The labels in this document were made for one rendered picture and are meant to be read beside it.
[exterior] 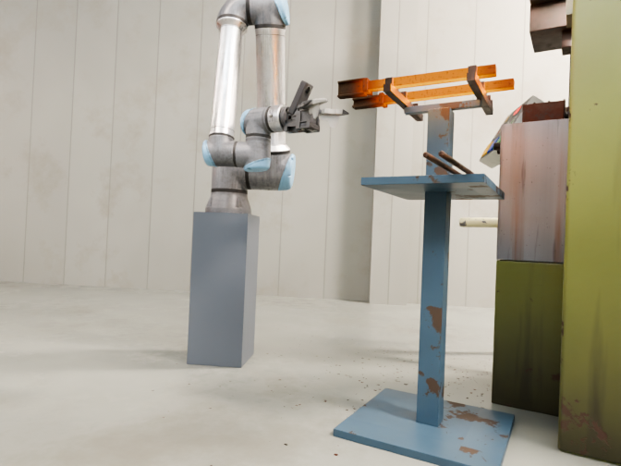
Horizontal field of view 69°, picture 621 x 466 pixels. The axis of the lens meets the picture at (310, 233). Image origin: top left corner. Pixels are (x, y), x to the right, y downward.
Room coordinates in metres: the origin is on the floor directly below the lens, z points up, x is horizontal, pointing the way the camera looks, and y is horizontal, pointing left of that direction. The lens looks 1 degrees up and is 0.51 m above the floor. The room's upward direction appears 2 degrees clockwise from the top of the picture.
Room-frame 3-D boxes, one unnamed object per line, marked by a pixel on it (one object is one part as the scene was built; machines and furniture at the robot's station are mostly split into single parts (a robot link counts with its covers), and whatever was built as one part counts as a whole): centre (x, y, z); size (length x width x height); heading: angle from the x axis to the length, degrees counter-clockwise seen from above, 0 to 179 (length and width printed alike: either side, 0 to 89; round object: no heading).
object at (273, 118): (1.53, 0.12, 0.92); 0.10 x 0.05 x 0.09; 150
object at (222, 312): (1.87, 0.34, 0.30); 0.22 x 0.22 x 0.60; 84
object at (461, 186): (1.26, -0.35, 0.66); 0.40 x 0.30 x 0.02; 151
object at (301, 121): (1.49, 0.05, 0.91); 0.12 x 0.08 x 0.09; 60
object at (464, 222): (2.00, -0.89, 0.62); 0.44 x 0.05 x 0.05; 59
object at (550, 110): (1.47, -0.75, 0.95); 0.12 x 0.09 x 0.07; 59
